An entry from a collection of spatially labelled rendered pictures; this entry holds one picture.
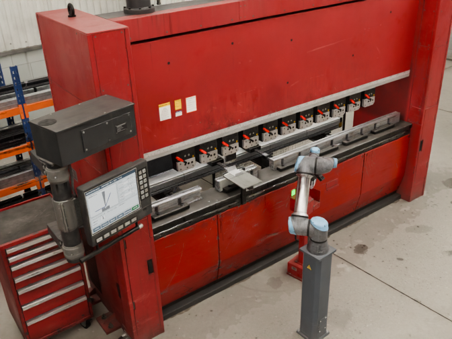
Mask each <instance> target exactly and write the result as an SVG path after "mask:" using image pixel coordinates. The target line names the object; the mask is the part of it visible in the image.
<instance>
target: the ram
mask: <svg viewBox="0 0 452 339"><path fill-rule="evenodd" d="M418 6H419V0H354V1H347V2H343V3H337V4H333V5H326V6H322V7H315V8H311V9H304V10H301V11H294V12H290V13H283V14H279V15H273V16H268V17H262V18H258V19H254V20H247V21H242V22H236V23H232V24H225V25H222V26H215V27H211V28H204V29H200V30H193V31H189V32H182V33H179V34H172V35H168V36H161V37H157V38H150V39H146V40H140V41H136V42H131V43H130V46H131V52H132V58H133V69H134V75H135V86H136V92H137V103H138V109H139V120H140V126H141V137H142V143H143V154H146V153H149V152H152V151H156V150H158V149H162V148H164V147H169V146H171V145H175V144H177V143H181V142H184V141H187V140H190V139H194V138H196V137H200V136H203V135H207V134H209V133H213V132H215V131H218V130H222V129H224V128H228V127H230V126H235V125H237V124H241V123H243V122H247V121H250V120H253V119H256V118H260V117H263V116H266V115H269V114H273V113H275V112H279V111H281V110H286V109H288V108H292V107H294V106H298V105H301V104H304V103H307V102H310V101H314V100H317V99H320V98H323V97H326V96H330V95H332V94H335V93H339V92H341V91H345V90H347V89H351V88H354V87H358V86H360V85H364V84H367V83H370V82H373V81H376V80H380V79H383V78H386V77H389V76H392V75H396V74H398V73H402V72H404V71H409V70H410V65H411V60H412V50H413V45H414V35H415V30H416V20H417V15H418ZM409 75H410V74H405V75H402V76H399V77H396V78H393V79H390V80H387V81H383V82H381V83H377V84H375V85H371V86H368V87H364V88H362V89H358V90H356V91H352V92H349V93H346V94H343V95H341V96H337V97H335V98H330V99H328V100H324V101H322V102H318V103H316V104H312V105H309V106H306V107H303V108H300V109H297V110H293V111H290V112H287V113H284V114H281V115H278V116H274V117H272V118H268V119H266V120H262V121H259V122H255V123H253V124H249V125H247V126H243V127H241V128H237V129H234V130H231V131H228V132H226V133H222V134H219V135H215V136H213V137H209V138H207V139H203V140H201V141H197V142H194V143H191V144H188V145H184V146H182V147H178V148H175V149H172V150H169V151H166V152H163V153H159V154H157V155H153V156H150V157H147V158H144V159H146V160H147V161H150V160H152V159H156V158H159V157H163V156H165V155H169V154H171V153H175V152H177V151H181V150H183V149H187V148H190V147H193V146H196V145H199V144H202V143H205V142H208V141H212V140H214V139H218V138H221V137H224V136H227V135H230V134H233V133H236V132H239V131H241V130H245V129H247V128H252V127H254V126H258V125H260V124H264V123H266V122H270V121H272V120H276V119H279V118H282V117H285V116H288V115H291V114H294V113H297V112H300V111H303V110H306V109H310V108H313V107H316V106H319V105H322V104H325V103H328V102H331V101H334V100H338V99H340V98H344V97H346V96H350V95H352V94H355V93H358V92H361V91H365V90H367V89H371V88H374V87H377V86H380V85H383V84H386V83H389V82H392V81H395V80H398V79H402V78H405V77H408V76H409ZM190 96H196V108H197V111H193V112H189V113H186V98H188V97H190ZM180 99H181V105H182V108H181V109H178V110H176V109H175V100H180ZM168 102H169V103H170V110H171V118H169V119H166V120H162V121H160V115H159V105H160V104H165V103H168ZM180 110H181V111H182V115H180V116H176V112H177V111H180Z"/></svg>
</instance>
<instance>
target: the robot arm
mask: <svg viewBox="0 0 452 339"><path fill-rule="evenodd" d="M337 163H338V160H337V159H336V158H331V157H319V148H318V147H312V148H311V149H310V153H309V157H308V156H298V158H297V160H296V163H295V172H296V175H297V177H298V181H297V192H296V198H295V209H294V213H292V214H291V217H289V221H288V226H289V233H290V234H294V235H303V236H309V237H310V239H309V241H308V244H307V251H308V252H309V253H310V254H313V255H316V256H323V255H325V254H327V253H328V252H329V249H330V247H329V245H328V222H327V221H326V220H325V219H324V218H322V217H312V218H311V219H308V217H309V216H308V215H307V204H308V198H309V187H310V189H312V188H313V187H314V185H315V182H316V180H317V179H318V180H319V181H320V182H321V181H322V180H324V179H325V178H324V177H323V176H322V174H326V173H328V172H330V171H331V170H332V168H336V167H337Z"/></svg>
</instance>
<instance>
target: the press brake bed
mask: <svg viewBox="0 0 452 339"><path fill-rule="evenodd" d="M409 140H410V128H409V129H408V130H405V131H403V132H400V133H398V134H396V135H393V136H391V137H388V138H386V139H383V140H381V141H378V142H376V143H373V144H371V145H368V146H366V147H363V148H362V149H359V150H356V151H354V152H352V153H349V154H347V155H344V156H342V157H339V158H337V160H338V163H337V167H336V168H332V170H331V171H330V172H328V173H326V174H322V176H323V177H324V178H325V179H324V180H322V181H321V182H320V181H319V180H318V179H317V180H316V182H315V185H314V187H313V188H315V189H317V190H320V191H321V192H320V204H319V207H318V208H317V209H315V210H314V211H313V212H312V213H310V214H309V219H311V218H312V217H322V218H324V219H325V220H326V221H327V222H328V236H329V235H331V234H333V233H335V232H337V231H339V230H341V229H343V228H345V227H347V226H348V225H350V224H352V223H354V222H356V221H358V220H360V219H362V218H364V217H366V216H368V215H370V214H372V213H374V212H376V211H378V210H379V209H382V208H383V207H385V206H387V205H389V204H391V203H393V202H395V201H397V200H399V199H400V198H401V194H398V193H397V189H398V188H399V186H400V183H401V181H402V178H403V176H404V172H405V167H406V158H407V153H408V145H409ZM337 178H338V184H339V186H337V187H335V188H333V189H331V190H326V183H328V182H331V181H332V180H335V179H337ZM297 181H298V177H297V175H296V176H293V177H291V178H288V179H286V180H283V181H281V182H279V183H276V184H273V185H271V186H269V187H267V188H264V189H261V190H259V191H257V192H254V193H252V194H249V195H247V196H246V204H243V205H242V204H241V199H240V198H239V199H237V200H234V201H232V202H230V203H227V204H224V205H223V206H220V207H218V208H215V209H213V210H211V211H208V212H206V213H203V214H201V215H198V216H196V217H193V218H191V219H188V220H186V221H183V222H181V223H178V224H177V225H174V226H171V227H169V228H167V229H164V230H162V231H159V232H157V233H154V234H153V239H154V245H155V256H156V262H157V273H158V279H159V290H160V296H161V307H162V313H163V320H164V321H165V320H166V319H168V318H170V317H172V316H174V315H176V314H178V313H179V312H181V311H183V310H185V309H188V308H189V307H192V306H193V305H196V304H197V303H200V302H201V301H204V300H205V299H208V298H209V297H212V296H213V295H215V294H217V293H219V292H221V291H223V290H225V289H226V288H228V287H230V286H232V285H234V284H235V283H238V282H240V281H242V280H244V279H245V278H247V277H249V276H251V275H253V274H255V273H257V272H259V271H261V270H263V269H265V268H268V267H269V266H272V265H273V264H275V263H277V262H279V261H281V260H283V259H285V258H287V257H289V256H291V255H293V254H295V253H296V252H298V251H299V242H298V241H296V240H295V235H294V234H290V233H289V226H288V221H289V217H291V214H292V213H294V212H293V211H291V210H290V196H291V193H290V191H291V190H292V189H294V188H296V187H297Z"/></svg>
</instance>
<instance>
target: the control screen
mask: <svg viewBox="0 0 452 339"><path fill-rule="evenodd" d="M85 197H86V201H87V207H88V211H89V218H90V223H91V230H92V233H93V234H94V233H95V232H97V231H99V230H101V229H103V228H105V227H106V226H108V225H110V224H111V223H113V222H115V221H117V220H119V219H121V218H122V217H124V216H126V215H128V214H129V213H131V212H133V211H135V210H137V209H138V208H140V206H139V196H138V191H137V181H136V175H135V170H132V171H130V172H128V173H126V174H124V175H122V176H120V177H118V178H116V179H114V180H111V181H109V182H107V183H105V184H103V185H101V186H99V187H97V188H95V189H93V190H91V191H89V192H87V193H85ZM104 215H105V216H106V218H105V219H103V220H101V218H100V217H102V216H104Z"/></svg>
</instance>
